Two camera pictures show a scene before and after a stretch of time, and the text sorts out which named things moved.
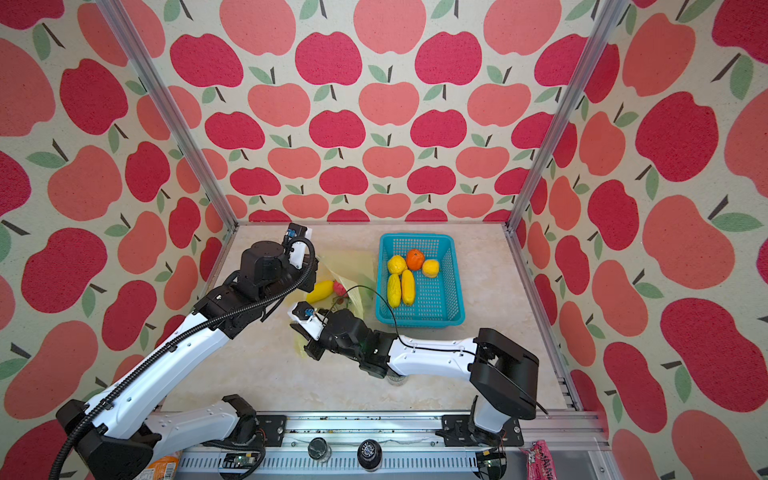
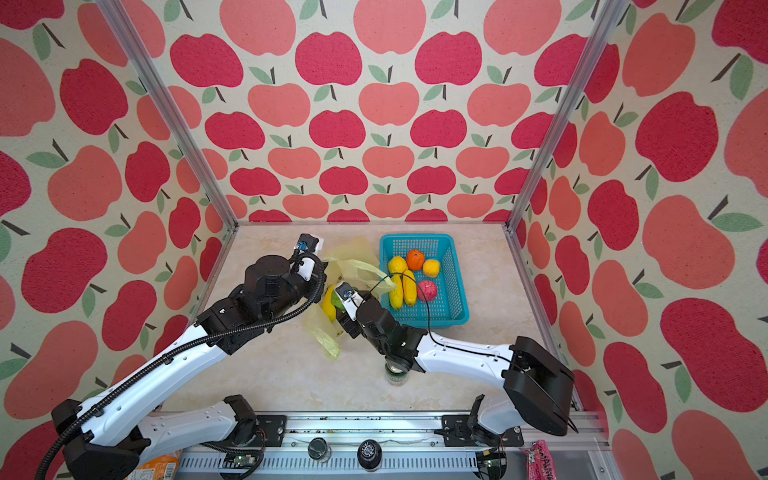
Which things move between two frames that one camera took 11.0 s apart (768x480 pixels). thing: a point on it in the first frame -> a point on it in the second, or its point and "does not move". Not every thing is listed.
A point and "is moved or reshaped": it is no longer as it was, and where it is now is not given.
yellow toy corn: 394,290 does not move
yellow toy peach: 431,268 does not move
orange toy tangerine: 414,259 does not move
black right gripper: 310,350 -> 371,300
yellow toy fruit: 397,264 does not move
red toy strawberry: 339,289 is moved or reshaped
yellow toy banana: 408,287 does not move
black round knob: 369,455 does not move
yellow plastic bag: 301,341 -> 354,261
